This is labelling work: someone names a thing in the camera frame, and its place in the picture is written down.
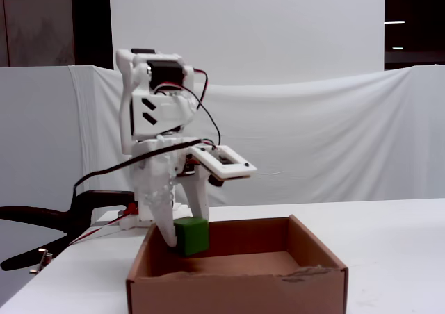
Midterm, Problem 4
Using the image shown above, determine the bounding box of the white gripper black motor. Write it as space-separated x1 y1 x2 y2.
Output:
133 135 210 249

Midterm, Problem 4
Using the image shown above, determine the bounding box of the green cube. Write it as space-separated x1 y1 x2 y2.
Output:
172 216 211 258

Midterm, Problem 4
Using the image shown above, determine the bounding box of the brown cardboard box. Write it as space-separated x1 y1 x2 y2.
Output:
125 214 350 314

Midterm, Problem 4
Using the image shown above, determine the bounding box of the black table clamp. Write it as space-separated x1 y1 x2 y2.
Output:
0 190 136 272

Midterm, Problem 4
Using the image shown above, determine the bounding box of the white draped cloth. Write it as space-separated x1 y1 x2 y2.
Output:
0 63 445 213

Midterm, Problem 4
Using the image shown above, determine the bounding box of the white backdrop screen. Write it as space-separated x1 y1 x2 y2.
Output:
108 0 386 85

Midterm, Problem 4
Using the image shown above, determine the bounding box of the red base power cable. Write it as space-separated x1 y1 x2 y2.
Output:
67 204 138 247

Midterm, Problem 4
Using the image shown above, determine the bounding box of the thick black camera cable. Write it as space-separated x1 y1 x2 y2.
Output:
72 137 204 204

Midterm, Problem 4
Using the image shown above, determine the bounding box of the red black servo cable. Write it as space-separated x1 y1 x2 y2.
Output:
152 68 223 149

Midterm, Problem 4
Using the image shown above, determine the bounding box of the metal clamp screw handle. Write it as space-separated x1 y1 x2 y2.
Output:
29 248 54 275

